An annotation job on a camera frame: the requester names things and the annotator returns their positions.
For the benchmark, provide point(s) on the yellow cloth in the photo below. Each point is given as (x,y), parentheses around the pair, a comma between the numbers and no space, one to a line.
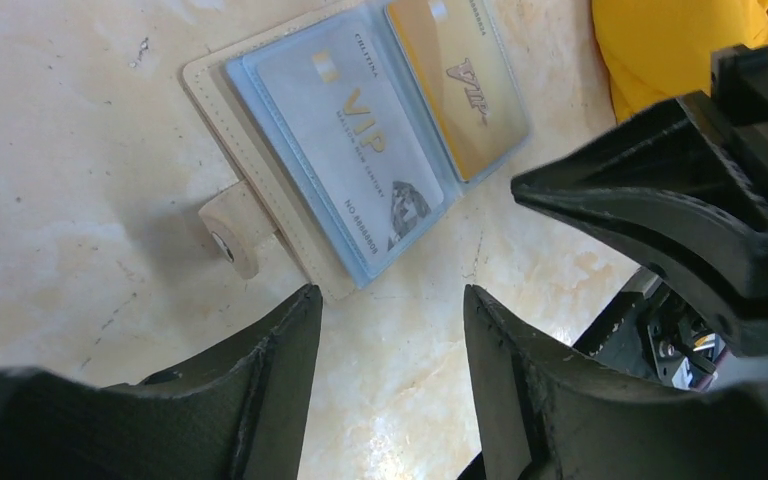
(655,50)

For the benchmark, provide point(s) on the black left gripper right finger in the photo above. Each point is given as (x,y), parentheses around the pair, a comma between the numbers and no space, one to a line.
(547,411)

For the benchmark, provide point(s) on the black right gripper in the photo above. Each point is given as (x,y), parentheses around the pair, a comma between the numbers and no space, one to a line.
(681,188)

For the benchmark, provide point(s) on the silver credit card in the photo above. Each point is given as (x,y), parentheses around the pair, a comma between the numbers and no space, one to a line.
(349,138)

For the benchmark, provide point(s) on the gold credit card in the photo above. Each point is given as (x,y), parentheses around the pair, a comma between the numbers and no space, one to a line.
(461,69)

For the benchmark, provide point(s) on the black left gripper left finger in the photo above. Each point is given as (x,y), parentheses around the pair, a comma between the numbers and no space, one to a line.
(237,410)

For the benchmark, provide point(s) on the beige card holder wallet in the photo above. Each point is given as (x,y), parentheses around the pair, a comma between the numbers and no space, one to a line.
(269,200)

